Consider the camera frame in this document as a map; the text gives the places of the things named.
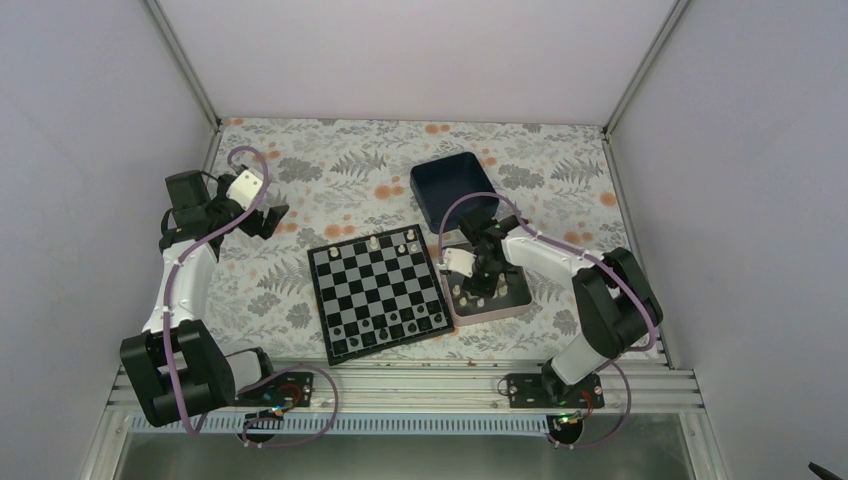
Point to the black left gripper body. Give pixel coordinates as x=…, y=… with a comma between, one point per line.
x=253, y=228

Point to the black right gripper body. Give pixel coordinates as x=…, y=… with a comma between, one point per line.
x=488, y=285

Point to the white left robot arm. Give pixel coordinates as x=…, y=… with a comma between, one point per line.
x=175, y=367

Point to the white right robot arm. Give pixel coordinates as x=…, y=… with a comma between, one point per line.
x=615, y=303

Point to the pink metal tin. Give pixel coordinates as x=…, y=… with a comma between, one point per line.
x=512, y=298

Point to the dark blue square tray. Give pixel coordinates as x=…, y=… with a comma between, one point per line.
x=437, y=184

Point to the floral patterned table mat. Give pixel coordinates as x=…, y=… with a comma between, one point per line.
x=345, y=178

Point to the black and white chessboard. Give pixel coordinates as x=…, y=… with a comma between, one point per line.
x=371, y=301

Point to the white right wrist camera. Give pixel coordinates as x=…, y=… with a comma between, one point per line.
x=458, y=261

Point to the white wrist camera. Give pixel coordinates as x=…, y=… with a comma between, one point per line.
x=245, y=188
x=458, y=261

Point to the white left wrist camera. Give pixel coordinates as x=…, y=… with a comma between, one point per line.
x=245, y=188

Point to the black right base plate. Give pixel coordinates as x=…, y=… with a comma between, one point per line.
x=526, y=391

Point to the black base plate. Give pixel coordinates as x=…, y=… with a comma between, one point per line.
x=526, y=391
x=291, y=390

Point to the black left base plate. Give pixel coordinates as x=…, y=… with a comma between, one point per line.
x=291, y=390

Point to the aluminium front rail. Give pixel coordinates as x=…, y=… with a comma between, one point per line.
x=461, y=388

